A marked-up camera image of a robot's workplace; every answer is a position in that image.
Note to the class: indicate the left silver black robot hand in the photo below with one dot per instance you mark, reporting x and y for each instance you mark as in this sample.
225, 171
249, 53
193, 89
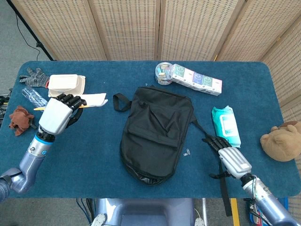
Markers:
56, 115

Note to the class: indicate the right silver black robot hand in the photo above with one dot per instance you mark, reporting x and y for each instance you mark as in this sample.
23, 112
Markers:
235, 162

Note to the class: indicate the white and yellow booklet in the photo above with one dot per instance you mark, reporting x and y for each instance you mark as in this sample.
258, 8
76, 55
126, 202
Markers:
94, 100

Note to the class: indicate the black backpack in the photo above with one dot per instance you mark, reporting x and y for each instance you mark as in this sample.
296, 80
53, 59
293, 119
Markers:
152, 131

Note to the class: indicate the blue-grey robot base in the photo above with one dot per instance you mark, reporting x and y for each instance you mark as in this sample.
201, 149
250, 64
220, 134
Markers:
145, 209

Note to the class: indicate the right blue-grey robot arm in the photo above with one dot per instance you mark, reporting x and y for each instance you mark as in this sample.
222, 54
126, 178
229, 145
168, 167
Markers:
270, 202

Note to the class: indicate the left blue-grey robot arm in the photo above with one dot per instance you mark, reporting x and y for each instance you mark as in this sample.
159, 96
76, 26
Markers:
30, 160

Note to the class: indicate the white robot base foot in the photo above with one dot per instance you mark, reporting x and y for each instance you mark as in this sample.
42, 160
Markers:
98, 220
199, 221

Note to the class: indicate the small black clip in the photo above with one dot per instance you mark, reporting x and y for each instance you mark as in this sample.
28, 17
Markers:
34, 126

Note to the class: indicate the clear plastic water bottle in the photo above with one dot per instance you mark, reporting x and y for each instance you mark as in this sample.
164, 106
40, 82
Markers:
33, 96

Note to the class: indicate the cream plastic food container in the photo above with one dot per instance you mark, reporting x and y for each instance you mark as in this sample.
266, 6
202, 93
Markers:
63, 82

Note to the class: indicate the small brown cloth toy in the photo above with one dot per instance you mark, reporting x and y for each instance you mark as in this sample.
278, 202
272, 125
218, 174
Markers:
20, 120

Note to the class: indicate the teal wet wipes pack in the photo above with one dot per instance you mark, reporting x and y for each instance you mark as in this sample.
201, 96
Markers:
225, 124

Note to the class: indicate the grey knit work glove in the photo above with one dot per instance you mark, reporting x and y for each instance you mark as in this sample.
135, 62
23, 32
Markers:
35, 78

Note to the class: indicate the brown plush bear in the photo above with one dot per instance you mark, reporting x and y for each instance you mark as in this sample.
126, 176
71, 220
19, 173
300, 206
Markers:
279, 143

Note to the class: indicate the yellow floor tape strip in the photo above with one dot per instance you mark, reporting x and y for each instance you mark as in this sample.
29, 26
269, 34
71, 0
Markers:
235, 212

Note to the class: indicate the blue carpet table cover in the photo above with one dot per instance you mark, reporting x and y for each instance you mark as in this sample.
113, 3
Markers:
94, 164

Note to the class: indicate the colourful tissue multipack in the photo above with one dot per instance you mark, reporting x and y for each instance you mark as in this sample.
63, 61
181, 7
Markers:
197, 78

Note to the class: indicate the black tripod leg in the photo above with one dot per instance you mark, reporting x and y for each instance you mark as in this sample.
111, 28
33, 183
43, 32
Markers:
26, 27

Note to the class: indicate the wooden woven folding screen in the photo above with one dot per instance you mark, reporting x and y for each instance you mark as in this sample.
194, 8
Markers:
127, 28

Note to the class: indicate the clear round jar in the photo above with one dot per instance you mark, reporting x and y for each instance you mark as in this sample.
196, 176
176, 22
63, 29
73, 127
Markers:
162, 73

